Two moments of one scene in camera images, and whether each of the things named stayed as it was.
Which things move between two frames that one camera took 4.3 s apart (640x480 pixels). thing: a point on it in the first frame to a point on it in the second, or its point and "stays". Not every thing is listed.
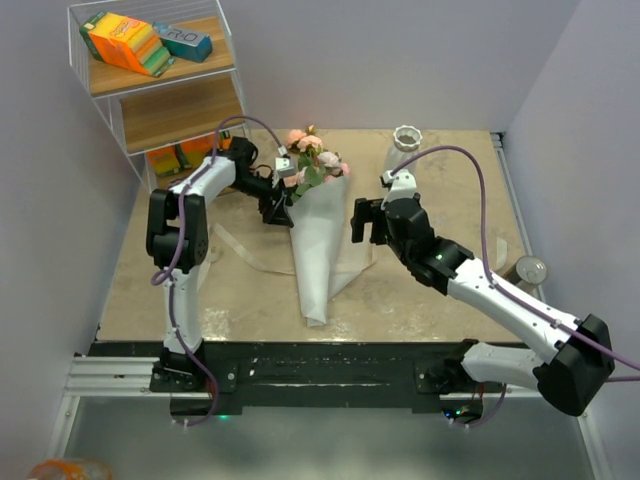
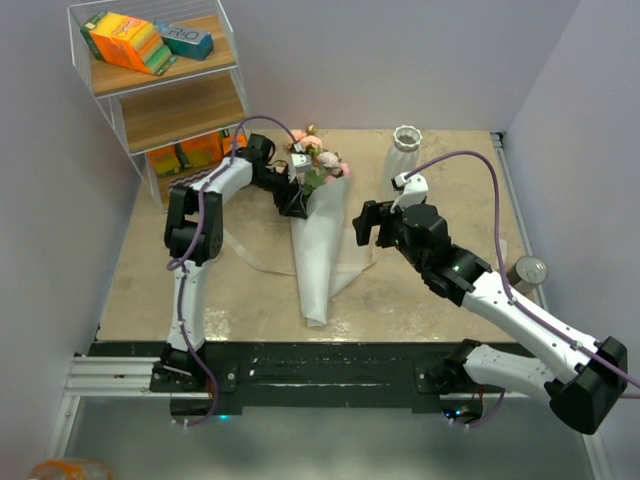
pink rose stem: x=332 y=164 stays
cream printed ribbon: x=215 y=254 stays
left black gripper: x=275 y=214 to x=288 y=205
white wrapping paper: x=328 y=255 stays
